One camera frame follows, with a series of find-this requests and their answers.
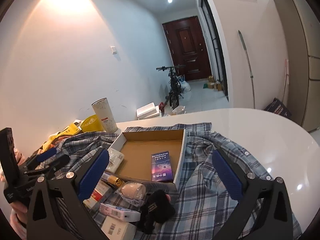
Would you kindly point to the dark red entrance door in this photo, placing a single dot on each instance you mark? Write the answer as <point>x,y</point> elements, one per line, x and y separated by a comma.
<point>187,47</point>

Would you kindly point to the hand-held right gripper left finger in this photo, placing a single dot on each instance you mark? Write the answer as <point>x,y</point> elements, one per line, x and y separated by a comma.
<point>93,175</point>

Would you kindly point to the yellow plastic bag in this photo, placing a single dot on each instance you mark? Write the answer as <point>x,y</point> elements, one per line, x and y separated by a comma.
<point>66,132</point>

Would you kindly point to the white plastic bag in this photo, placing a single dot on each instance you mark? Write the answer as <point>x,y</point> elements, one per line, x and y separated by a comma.
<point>185,85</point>

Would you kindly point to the small cardboard boxes by door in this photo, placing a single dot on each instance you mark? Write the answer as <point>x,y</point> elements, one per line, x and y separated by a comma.
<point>213,83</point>

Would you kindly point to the white tissue packet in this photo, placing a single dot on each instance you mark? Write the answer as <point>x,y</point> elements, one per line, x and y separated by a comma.
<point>115,158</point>

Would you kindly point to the clear plastic bag on floor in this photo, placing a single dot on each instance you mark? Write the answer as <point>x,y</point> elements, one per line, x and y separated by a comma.
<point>178,110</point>

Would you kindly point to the red and white cigarette box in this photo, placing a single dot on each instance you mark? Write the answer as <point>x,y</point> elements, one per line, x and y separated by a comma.
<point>98,195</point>

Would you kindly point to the black bicycle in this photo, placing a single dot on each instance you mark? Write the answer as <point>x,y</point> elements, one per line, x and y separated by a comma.
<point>173,82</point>

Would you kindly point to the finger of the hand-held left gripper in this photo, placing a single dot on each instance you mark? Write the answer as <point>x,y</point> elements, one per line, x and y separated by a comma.
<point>47,155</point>
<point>58,161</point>

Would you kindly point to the black pouch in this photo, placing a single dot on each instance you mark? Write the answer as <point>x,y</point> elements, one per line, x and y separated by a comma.
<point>156,207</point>

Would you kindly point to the dark flat box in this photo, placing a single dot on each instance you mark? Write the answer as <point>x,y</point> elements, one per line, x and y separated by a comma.
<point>277,108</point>

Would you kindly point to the beige refrigerator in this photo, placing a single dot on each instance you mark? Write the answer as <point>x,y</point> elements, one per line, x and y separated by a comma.
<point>300,55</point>

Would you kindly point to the yellow translucent container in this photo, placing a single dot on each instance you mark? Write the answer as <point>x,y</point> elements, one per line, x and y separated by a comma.
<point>91,125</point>

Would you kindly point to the purple cigarette box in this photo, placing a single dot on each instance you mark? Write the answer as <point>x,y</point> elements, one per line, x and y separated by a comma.
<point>162,166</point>

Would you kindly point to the white foam box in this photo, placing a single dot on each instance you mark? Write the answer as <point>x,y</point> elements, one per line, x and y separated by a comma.
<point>147,111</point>

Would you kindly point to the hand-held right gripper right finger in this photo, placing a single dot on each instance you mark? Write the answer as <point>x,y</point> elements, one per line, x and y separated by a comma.
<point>227,177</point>

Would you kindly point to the blue plaid shirt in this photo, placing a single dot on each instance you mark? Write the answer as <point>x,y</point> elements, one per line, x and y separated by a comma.
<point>200,205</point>

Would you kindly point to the white box with barcode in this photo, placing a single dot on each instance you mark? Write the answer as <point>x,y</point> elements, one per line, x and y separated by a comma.
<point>117,228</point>

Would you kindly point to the black framed glass door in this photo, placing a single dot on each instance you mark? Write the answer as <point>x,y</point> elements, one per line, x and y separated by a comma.
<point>215,47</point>

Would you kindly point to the white and blue packet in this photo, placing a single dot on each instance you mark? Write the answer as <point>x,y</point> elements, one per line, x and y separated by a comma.
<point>117,211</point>

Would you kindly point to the person's left hand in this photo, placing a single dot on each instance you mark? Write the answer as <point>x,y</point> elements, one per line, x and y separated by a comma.
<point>18,212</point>

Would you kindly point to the white wall switch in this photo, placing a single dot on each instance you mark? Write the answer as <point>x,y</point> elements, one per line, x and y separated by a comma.
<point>113,50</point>

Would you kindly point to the gold packet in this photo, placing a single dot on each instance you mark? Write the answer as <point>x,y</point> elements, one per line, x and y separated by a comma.
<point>113,180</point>

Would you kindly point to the shallow cardboard box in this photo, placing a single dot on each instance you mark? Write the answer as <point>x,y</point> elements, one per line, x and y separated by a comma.
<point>140,155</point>

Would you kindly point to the tall beige tumbler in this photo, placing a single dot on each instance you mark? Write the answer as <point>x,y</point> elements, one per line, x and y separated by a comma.
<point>105,116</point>

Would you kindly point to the pink puff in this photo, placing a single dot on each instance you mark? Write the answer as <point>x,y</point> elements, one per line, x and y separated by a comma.
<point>132,192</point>

